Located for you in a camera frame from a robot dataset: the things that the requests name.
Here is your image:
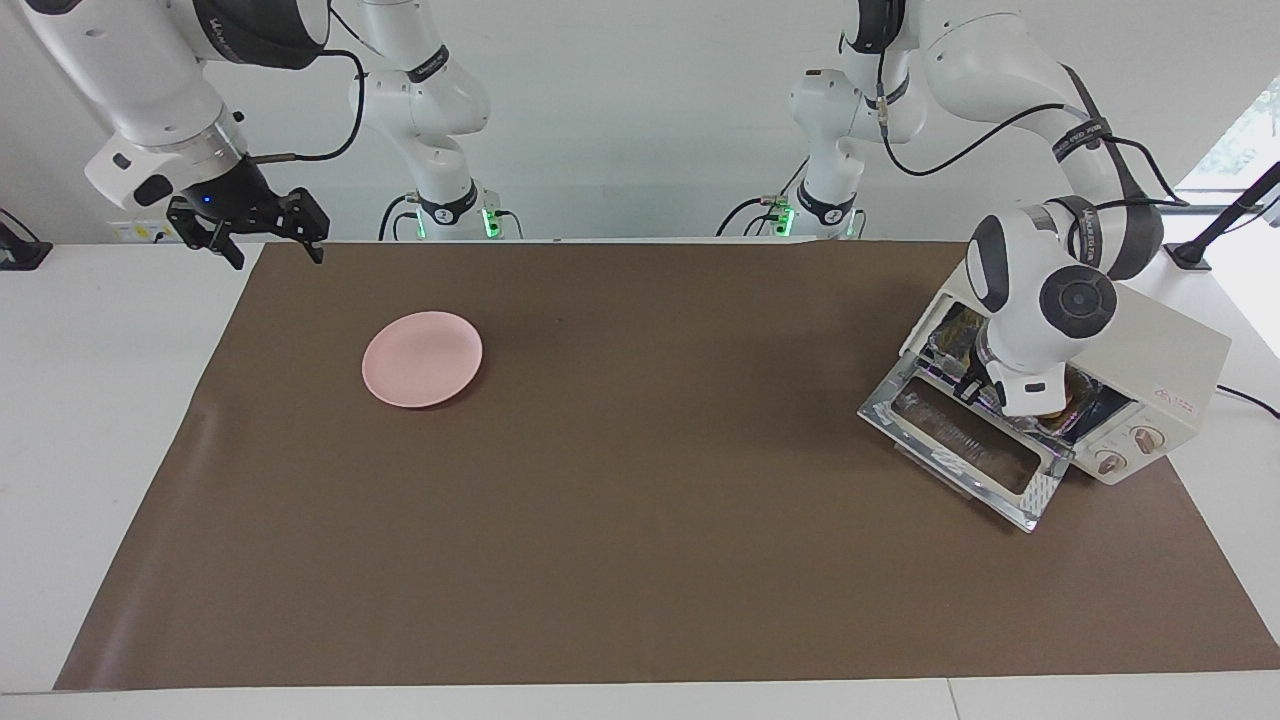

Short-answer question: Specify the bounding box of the cream toaster oven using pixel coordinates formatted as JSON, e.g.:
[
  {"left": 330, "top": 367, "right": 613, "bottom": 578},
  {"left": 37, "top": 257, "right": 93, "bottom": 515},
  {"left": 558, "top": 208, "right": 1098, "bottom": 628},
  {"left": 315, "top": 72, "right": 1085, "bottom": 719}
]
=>
[{"left": 900, "top": 238, "right": 1233, "bottom": 488}]

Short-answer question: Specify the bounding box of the black table clamp mount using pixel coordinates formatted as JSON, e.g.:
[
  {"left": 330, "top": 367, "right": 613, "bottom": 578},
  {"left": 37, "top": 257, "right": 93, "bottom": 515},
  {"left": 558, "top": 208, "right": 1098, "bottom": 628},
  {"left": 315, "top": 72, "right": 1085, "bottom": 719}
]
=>
[{"left": 0, "top": 208, "right": 53, "bottom": 271}]

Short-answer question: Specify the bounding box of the black oven power cable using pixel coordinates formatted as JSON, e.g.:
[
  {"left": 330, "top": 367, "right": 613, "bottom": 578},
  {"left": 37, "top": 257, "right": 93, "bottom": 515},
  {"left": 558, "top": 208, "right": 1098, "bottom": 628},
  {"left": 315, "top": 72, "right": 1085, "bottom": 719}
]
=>
[{"left": 1215, "top": 384, "right": 1280, "bottom": 421}]

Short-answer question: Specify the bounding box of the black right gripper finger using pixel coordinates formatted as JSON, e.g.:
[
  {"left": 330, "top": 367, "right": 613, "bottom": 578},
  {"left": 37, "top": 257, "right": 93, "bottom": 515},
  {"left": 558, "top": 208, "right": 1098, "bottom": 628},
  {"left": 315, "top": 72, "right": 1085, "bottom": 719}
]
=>
[
  {"left": 165, "top": 195, "right": 246, "bottom": 271},
  {"left": 280, "top": 187, "right": 331, "bottom": 265}
]

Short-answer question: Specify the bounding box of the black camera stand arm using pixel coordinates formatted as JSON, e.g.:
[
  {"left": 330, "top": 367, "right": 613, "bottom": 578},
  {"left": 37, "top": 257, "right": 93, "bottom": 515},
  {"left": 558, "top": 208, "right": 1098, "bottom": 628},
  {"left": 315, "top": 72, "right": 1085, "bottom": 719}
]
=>
[{"left": 1165, "top": 160, "right": 1280, "bottom": 271}]

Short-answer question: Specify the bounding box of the pink round plate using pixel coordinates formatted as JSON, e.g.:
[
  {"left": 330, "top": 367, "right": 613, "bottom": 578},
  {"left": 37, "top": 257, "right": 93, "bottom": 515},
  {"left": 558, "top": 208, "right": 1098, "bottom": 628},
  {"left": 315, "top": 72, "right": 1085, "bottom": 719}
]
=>
[{"left": 361, "top": 311, "right": 485, "bottom": 409}]

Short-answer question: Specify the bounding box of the brown table mat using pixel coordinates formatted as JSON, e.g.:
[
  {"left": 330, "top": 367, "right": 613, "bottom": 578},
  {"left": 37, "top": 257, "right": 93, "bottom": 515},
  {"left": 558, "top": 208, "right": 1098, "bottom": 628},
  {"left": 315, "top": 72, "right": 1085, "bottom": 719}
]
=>
[{"left": 53, "top": 240, "right": 1280, "bottom": 691}]

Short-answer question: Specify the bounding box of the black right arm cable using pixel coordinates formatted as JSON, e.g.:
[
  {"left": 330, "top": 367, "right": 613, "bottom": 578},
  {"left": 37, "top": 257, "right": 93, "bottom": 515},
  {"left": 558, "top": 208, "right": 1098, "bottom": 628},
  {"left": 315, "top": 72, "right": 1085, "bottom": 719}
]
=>
[{"left": 245, "top": 48, "right": 370, "bottom": 163}]

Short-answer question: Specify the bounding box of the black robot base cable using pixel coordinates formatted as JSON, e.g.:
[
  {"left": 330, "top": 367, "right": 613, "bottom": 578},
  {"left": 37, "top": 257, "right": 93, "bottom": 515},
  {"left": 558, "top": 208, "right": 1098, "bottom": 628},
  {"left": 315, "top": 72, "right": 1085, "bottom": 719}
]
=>
[
  {"left": 377, "top": 190, "right": 423, "bottom": 241},
  {"left": 715, "top": 155, "right": 813, "bottom": 238}
]

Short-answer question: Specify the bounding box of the glass oven door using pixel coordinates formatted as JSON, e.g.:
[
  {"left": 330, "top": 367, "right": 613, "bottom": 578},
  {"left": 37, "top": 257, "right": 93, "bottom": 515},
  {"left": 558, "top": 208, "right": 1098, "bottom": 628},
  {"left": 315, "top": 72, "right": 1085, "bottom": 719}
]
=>
[{"left": 857, "top": 350, "right": 1076, "bottom": 534}]

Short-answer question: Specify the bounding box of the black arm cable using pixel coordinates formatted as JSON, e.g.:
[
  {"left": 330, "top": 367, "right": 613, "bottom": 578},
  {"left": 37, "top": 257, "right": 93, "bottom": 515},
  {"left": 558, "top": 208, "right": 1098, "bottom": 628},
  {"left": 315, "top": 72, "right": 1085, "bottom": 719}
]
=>
[
  {"left": 245, "top": 48, "right": 370, "bottom": 163},
  {"left": 875, "top": 40, "right": 1191, "bottom": 211}
]

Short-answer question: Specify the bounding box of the aluminium foil tray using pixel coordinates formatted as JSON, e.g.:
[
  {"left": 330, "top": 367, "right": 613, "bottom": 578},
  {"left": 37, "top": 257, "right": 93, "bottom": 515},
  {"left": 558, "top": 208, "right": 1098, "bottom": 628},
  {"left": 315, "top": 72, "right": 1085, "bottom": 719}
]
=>
[{"left": 925, "top": 305, "right": 1103, "bottom": 441}]

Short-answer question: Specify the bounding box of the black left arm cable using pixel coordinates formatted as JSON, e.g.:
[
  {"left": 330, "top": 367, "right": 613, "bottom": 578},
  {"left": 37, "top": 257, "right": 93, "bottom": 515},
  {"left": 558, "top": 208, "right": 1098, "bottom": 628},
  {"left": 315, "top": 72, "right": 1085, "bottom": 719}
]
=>
[{"left": 875, "top": 40, "right": 1191, "bottom": 211}]

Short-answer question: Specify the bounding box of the bright window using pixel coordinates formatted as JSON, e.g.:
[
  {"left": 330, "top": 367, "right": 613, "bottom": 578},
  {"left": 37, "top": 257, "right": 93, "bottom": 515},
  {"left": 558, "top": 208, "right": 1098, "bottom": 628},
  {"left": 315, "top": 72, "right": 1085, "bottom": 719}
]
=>
[{"left": 1170, "top": 78, "right": 1280, "bottom": 241}]

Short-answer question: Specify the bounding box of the white wall power socket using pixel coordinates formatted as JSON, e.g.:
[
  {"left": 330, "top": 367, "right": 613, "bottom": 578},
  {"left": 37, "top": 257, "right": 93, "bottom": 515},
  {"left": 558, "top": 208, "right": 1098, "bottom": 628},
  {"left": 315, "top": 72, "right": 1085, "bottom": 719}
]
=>
[{"left": 108, "top": 215, "right": 186, "bottom": 244}]

